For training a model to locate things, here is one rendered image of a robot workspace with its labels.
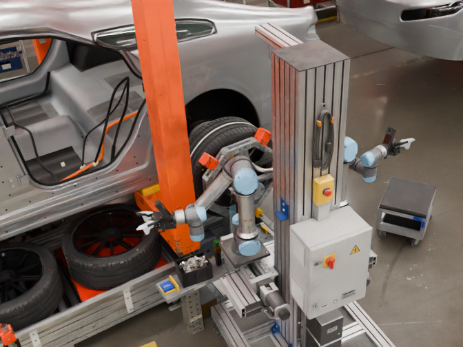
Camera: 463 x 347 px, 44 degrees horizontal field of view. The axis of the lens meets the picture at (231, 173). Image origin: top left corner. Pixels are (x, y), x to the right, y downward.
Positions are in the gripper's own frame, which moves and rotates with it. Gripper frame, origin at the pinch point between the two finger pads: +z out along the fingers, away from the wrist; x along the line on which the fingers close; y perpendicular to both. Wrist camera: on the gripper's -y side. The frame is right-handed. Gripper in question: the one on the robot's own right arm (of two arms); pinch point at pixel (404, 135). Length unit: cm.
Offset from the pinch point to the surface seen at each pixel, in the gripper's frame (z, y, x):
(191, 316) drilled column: -128, 98, -68
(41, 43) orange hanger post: -81, -33, -338
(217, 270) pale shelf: -105, 71, -63
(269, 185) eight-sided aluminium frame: -45, 41, -75
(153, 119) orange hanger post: -120, -36, -75
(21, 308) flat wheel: -214, 61, -113
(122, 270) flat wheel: -150, 67, -106
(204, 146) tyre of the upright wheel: -82, 0, -89
